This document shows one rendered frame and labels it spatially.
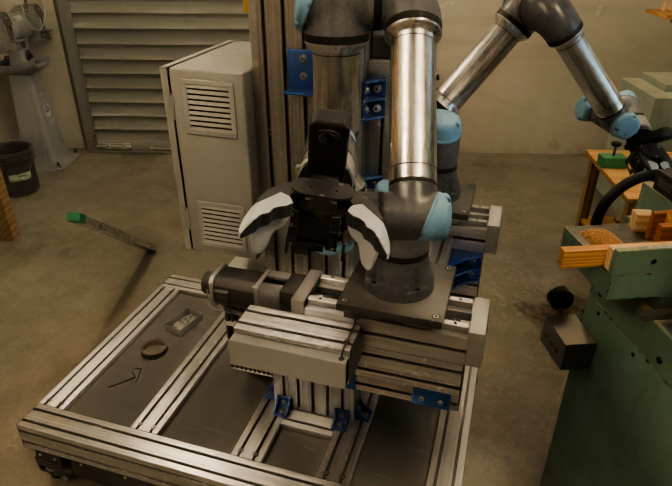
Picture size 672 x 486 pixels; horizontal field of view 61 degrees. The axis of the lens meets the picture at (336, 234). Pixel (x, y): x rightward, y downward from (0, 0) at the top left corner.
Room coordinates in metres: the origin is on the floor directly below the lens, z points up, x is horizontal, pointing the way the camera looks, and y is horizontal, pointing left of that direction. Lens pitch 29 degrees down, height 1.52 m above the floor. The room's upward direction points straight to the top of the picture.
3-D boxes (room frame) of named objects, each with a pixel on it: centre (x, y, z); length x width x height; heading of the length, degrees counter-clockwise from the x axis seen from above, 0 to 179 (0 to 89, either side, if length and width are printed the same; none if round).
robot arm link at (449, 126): (1.53, -0.28, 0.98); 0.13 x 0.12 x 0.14; 5
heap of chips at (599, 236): (1.10, -0.58, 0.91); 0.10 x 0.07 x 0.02; 6
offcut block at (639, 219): (1.16, -0.69, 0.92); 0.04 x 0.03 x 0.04; 85
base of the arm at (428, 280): (1.05, -0.14, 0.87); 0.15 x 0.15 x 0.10
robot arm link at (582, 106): (1.69, -0.79, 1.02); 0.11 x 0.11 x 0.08; 5
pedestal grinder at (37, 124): (3.83, 2.05, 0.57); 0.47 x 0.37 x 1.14; 178
